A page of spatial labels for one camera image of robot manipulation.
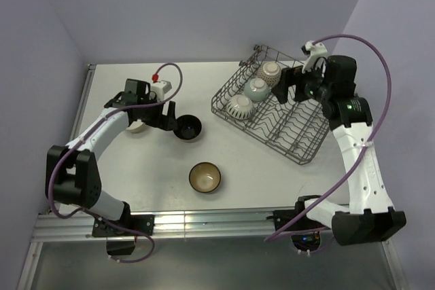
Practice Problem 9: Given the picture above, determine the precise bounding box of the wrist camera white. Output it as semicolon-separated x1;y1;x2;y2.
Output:
301;41;328;73
150;73;172;102

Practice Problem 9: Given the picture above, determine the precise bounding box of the aluminium rail frame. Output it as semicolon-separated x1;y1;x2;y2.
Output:
18;62;408;289

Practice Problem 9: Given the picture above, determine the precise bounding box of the grey wire dish rack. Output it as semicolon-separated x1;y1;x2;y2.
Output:
211;44;329;165

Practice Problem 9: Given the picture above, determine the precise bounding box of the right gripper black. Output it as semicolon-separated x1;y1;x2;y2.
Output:
271;58;332;104

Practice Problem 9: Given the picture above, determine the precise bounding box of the white bowl striped outside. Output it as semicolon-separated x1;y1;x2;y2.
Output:
226;94;254;120

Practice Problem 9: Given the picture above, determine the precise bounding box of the black glossy bowl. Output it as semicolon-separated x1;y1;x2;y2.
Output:
173;115;203;143

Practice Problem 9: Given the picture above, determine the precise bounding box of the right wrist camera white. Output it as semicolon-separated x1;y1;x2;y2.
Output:
301;41;328;73

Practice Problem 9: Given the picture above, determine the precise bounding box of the red patterned bowl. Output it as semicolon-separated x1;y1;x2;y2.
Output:
256;62;281;88

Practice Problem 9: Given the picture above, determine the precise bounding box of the brown beige bowl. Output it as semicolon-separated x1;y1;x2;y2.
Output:
188;162;222;194

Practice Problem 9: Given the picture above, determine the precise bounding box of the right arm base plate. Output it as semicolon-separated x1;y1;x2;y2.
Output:
266;209;308;231

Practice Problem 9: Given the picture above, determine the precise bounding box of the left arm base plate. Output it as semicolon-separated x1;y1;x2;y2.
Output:
92;215;155;238

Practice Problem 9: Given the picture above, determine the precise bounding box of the plain white bowl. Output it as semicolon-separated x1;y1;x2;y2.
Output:
126;121;146;134

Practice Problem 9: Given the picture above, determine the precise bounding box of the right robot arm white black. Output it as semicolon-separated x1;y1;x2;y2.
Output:
266;55;406;246

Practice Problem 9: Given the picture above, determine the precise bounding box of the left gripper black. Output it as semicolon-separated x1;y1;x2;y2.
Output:
137;94;177;130

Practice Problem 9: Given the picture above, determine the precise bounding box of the light green bowl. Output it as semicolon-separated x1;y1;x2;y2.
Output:
243;77;271;102

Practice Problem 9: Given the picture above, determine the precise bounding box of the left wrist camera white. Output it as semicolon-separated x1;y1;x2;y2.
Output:
150;73;172;102

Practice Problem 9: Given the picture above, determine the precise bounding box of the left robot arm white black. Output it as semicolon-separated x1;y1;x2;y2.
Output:
46;77;177;235

